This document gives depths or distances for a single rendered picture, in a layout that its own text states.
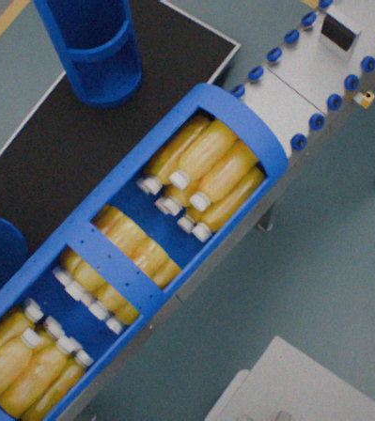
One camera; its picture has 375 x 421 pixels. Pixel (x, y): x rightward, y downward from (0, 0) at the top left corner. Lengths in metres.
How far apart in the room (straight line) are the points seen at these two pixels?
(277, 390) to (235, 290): 1.14
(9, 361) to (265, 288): 1.38
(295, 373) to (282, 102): 0.71
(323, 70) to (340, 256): 1.00
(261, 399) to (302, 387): 0.09
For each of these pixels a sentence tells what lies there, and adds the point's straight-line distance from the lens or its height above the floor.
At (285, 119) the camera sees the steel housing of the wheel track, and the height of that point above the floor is 0.93.
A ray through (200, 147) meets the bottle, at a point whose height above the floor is 1.19.
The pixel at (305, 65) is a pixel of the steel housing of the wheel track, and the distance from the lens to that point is 1.90.
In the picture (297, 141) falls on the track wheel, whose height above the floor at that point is 0.98.
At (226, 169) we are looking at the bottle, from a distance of 1.54.
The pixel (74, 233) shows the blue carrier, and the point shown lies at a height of 1.21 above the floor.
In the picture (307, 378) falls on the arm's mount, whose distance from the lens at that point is 1.55.
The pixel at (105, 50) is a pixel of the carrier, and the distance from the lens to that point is 2.29.
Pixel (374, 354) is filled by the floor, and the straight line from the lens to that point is 2.68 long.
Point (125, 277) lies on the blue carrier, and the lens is 1.42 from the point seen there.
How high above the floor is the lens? 2.61
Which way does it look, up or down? 75 degrees down
